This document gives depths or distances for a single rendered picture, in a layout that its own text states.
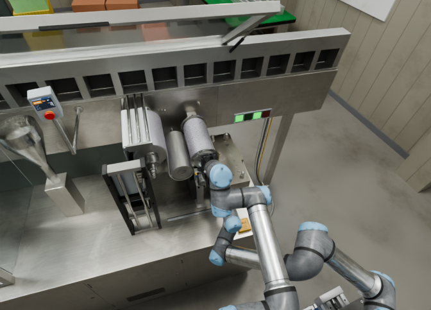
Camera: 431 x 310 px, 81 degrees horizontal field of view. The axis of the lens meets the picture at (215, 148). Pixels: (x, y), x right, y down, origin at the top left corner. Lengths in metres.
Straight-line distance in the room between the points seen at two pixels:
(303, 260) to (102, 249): 0.96
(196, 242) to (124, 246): 0.37
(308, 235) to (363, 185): 2.09
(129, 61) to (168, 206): 0.80
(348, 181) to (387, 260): 0.82
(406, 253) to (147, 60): 2.63
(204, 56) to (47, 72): 0.69
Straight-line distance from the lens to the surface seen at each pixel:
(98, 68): 1.28
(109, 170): 1.04
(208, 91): 1.40
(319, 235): 1.15
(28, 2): 5.08
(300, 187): 2.85
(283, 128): 2.11
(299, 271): 1.10
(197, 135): 1.28
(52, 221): 1.68
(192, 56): 1.28
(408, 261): 2.92
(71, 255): 1.55
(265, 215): 0.91
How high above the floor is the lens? 2.22
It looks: 48 degrees down
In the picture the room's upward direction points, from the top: 3 degrees clockwise
